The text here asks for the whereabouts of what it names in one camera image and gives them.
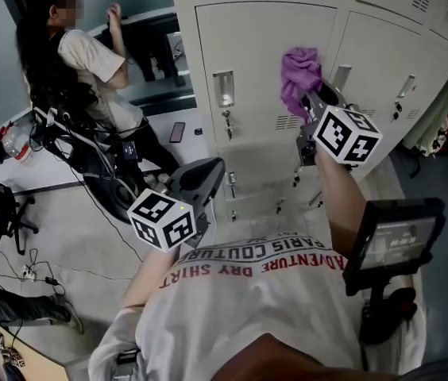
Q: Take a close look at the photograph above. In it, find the bank of grey locker doors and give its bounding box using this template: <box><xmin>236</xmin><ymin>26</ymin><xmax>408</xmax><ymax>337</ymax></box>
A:
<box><xmin>168</xmin><ymin>0</ymin><xmax>448</xmax><ymax>224</ymax></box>

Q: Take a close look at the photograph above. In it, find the clear plastic water bottle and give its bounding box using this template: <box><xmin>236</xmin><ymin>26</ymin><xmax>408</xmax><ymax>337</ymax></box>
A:
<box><xmin>0</xmin><ymin>127</ymin><xmax>34</xmax><ymax>164</ymax></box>

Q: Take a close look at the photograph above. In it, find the black strap buckle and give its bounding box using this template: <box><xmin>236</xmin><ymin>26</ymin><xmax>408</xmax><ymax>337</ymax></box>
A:
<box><xmin>116</xmin><ymin>348</ymin><xmax>141</xmax><ymax>367</ymax></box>

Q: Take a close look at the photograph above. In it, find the wooden desk corner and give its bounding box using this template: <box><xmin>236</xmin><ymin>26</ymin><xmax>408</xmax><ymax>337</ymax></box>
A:
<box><xmin>0</xmin><ymin>323</ymin><xmax>90</xmax><ymax>381</ymax></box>

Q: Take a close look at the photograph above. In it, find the person's right forearm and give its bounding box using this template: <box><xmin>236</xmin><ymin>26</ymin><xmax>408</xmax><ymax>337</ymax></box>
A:
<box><xmin>314</xmin><ymin>148</ymin><xmax>369</xmax><ymax>262</ymax></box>

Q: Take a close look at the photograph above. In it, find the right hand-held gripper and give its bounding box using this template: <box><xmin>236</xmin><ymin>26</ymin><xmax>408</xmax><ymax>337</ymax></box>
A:
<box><xmin>295</xmin><ymin>78</ymin><xmax>384</xmax><ymax>171</ymax></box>

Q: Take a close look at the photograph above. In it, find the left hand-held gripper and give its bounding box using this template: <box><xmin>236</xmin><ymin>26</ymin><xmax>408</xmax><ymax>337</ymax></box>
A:
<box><xmin>127</xmin><ymin>156</ymin><xmax>226</xmax><ymax>252</ymax></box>

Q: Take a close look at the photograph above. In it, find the black chest-mounted monitor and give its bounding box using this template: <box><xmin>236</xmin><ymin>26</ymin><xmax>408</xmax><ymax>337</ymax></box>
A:
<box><xmin>342</xmin><ymin>198</ymin><xmax>446</xmax><ymax>297</ymax></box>

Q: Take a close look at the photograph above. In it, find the black smartphone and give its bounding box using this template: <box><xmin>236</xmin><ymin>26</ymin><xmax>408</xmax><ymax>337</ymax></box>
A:
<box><xmin>168</xmin><ymin>121</ymin><xmax>187</xmax><ymax>144</ymax></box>

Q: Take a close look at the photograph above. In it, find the person's left forearm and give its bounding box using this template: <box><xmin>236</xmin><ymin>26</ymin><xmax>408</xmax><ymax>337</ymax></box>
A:
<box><xmin>122</xmin><ymin>246</ymin><xmax>182</xmax><ymax>310</ymax></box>

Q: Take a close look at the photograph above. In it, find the hanging light clothing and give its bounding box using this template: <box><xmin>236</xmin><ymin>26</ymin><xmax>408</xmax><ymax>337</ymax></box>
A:
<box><xmin>401</xmin><ymin>45</ymin><xmax>448</xmax><ymax>156</ymax></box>

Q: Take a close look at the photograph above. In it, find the locker key with tag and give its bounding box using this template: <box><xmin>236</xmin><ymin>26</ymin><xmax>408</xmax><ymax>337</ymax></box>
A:
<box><xmin>390</xmin><ymin>100</ymin><xmax>404</xmax><ymax>125</ymax></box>
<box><xmin>222</xmin><ymin>110</ymin><xmax>234</xmax><ymax>141</ymax></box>

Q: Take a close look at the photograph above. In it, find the purple cloth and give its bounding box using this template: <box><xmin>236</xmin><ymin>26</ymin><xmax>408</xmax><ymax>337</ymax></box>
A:
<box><xmin>280</xmin><ymin>46</ymin><xmax>324</xmax><ymax>125</ymax></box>

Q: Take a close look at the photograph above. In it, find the person's white printed shirt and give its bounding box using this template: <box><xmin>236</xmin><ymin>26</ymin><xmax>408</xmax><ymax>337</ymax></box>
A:
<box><xmin>87</xmin><ymin>231</ymin><xmax>428</xmax><ymax>381</ymax></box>

